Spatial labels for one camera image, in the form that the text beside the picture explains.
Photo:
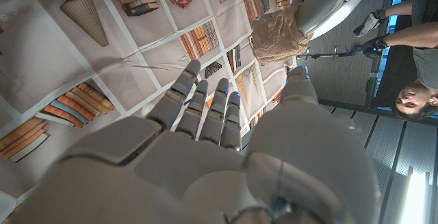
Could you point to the person head dark hair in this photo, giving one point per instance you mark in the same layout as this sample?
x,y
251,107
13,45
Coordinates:
x,y
415,100

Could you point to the black gloved person hand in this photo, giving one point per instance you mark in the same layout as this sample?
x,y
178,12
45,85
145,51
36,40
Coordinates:
x,y
371,47

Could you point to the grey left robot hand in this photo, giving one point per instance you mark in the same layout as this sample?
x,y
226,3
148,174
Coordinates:
x,y
321,8

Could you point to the dark grey door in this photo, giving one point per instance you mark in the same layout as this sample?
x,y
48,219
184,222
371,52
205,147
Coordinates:
x,y
342,76

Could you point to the grey shirt person torso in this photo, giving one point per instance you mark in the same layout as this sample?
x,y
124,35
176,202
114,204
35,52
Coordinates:
x,y
427,66

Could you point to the white gloved person hand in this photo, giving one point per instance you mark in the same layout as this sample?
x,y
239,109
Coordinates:
x,y
369,24

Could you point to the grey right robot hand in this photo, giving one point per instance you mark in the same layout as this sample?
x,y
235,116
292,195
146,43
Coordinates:
x,y
188,183

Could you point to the printed bookshelf backdrop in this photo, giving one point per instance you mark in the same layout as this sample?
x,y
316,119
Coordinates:
x,y
68,63

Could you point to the bare person forearm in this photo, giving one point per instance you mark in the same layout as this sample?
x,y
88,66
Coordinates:
x,y
410,35
398,9

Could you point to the thin metal rod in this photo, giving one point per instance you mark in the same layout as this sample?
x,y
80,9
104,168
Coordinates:
x,y
321,55

